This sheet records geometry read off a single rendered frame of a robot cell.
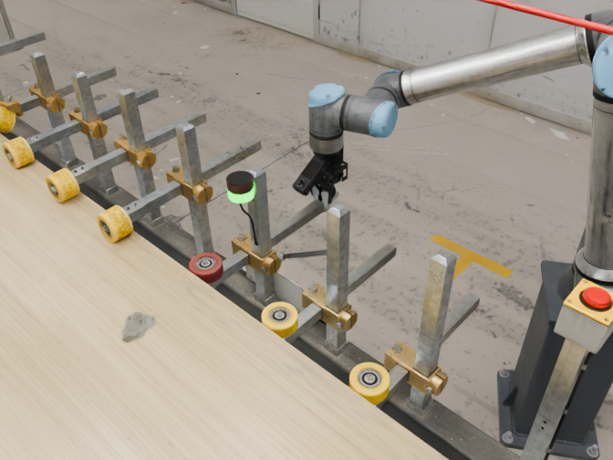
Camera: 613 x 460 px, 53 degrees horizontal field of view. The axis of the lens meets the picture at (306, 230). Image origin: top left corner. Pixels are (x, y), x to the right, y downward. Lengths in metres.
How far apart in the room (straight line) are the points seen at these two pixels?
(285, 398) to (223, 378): 0.14
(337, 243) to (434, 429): 0.47
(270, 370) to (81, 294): 0.49
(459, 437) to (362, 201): 1.92
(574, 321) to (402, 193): 2.29
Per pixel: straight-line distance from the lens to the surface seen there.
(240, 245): 1.59
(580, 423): 2.27
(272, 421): 1.21
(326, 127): 1.58
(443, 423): 1.46
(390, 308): 2.63
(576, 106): 3.99
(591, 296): 1.03
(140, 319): 1.41
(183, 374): 1.29
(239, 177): 1.39
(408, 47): 4.41
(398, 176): 3.37
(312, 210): 1.71
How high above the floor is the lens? 1.91
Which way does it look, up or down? 40 degrees down
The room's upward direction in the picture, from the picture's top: 1 degrees counter-clockwise
